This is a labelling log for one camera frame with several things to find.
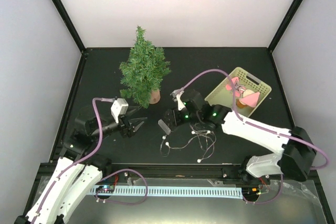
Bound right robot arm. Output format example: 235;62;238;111
158;90;317;184

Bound black aluminium rail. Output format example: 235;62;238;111
39;163;318;186

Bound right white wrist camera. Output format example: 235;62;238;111
171;88;185;111

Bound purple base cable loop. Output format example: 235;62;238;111
94;165;150;205

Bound small green christmas tree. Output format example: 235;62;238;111
119;26;171;109

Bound pink star ornament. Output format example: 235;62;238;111
225;77;247;98

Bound light blue slotted cable duct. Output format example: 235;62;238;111
87;185;243;199

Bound green plastic basket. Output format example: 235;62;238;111
205;67;271;117

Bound pink cone ornament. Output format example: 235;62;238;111
236;89;260;109

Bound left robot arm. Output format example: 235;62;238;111
15;98;146;223

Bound small circuit board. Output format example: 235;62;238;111
96;185;114;194

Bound string of white lights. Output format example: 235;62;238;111
159;123;217;164

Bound clear battery box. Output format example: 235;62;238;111
158;119;171;135

